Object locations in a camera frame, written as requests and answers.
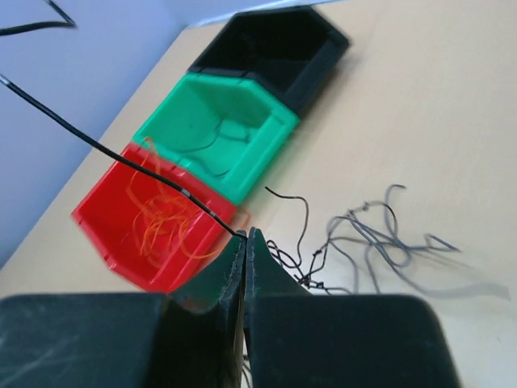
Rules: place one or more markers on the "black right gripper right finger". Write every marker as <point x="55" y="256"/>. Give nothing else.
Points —
<point x="264" y="276"/>

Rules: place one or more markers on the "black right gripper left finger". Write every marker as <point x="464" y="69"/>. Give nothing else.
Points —
<point x="218" y="281"/>

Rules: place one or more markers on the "red plastic bin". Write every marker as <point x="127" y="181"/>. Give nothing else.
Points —
<point x="145" y="231"/>

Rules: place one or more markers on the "green plastic bin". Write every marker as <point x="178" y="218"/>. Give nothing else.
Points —
<point x="224" y="131"/>

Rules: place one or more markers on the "black plastic bin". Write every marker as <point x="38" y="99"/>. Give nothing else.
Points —
<point x="288" y="51"/>

